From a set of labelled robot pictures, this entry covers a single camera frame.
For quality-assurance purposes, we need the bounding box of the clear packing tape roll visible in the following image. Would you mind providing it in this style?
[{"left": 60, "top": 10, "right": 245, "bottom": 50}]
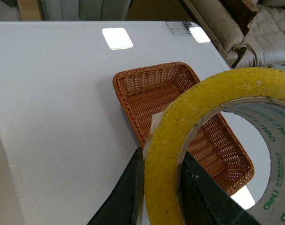
[{"left": 145, "top": 68, "right": 285, "bottom": 225}]

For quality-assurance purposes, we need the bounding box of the brown wicker basket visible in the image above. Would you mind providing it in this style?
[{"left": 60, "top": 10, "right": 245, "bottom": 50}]
[{"left": 113, "top": 62, "right": 255, "bottom": 195}]

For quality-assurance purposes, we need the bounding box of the table corner label sticker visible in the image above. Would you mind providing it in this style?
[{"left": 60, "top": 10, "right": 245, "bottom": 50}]
[{"left": 166, "top": 21, "right": 191, "bottom": 35}]

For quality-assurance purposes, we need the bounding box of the beige quilted cushion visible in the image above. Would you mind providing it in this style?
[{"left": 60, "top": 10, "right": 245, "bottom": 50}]
[{"left": 187, "top": 0, "right": 285, "bottom": 68}]

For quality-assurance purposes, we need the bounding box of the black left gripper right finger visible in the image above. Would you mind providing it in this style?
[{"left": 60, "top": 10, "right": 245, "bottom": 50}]
[{"left": 180, "top": 152, "right": 259, "bottom": 225}]

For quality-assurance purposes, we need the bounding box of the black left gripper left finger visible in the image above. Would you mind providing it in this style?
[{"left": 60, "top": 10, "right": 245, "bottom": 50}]
[{"left": 88, "top": 147, "right": 144, "bottom": 225}]

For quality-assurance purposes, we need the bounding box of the grey chair left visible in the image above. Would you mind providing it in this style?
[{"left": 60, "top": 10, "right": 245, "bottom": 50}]
[{"left": 42, "top": 0, "right": 132, "bottom": 21}]

